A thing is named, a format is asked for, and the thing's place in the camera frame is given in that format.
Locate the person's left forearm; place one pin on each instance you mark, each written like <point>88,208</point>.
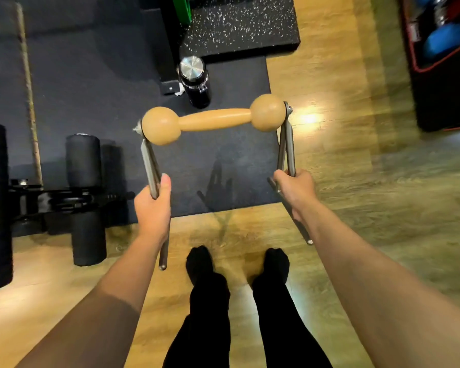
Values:
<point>115,298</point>

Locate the person's right hand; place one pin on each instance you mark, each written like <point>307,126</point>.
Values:
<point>297,193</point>

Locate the short black foam roller pad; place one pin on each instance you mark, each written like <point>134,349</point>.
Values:
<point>83,160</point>

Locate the blue dumbbell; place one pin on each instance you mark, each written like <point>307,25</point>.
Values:
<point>446,40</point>

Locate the person's left leg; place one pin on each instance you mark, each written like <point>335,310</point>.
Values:
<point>205,314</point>

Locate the green band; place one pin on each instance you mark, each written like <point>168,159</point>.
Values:
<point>182,9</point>

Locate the black storage box red trim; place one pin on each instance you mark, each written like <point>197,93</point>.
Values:
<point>444,95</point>

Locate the long wooden stick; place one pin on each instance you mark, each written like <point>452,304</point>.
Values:
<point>30,95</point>

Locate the person's right thumb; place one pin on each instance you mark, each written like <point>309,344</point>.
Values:
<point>280,180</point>

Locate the black bottle with steel lid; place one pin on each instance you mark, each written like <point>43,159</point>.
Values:
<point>194,82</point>

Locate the person's left thumb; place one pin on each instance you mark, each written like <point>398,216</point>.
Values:
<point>165,187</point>

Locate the person's left hand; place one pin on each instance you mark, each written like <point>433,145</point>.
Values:
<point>151,214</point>

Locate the speckled black rubber tile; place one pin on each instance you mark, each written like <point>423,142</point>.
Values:
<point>241,24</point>

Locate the person's right leg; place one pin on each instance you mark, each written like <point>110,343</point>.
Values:
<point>281,314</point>

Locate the black machine base post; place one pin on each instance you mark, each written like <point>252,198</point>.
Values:
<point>165,42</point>

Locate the person's leg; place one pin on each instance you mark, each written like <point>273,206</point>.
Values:
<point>281,314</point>
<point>205,314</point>

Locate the long black foam roller pad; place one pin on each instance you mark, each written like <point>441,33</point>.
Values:
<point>88,239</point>

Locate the dark floor mat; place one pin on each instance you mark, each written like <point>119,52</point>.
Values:
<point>99,84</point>

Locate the person's right forearm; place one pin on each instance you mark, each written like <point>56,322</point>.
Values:
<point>372,295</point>

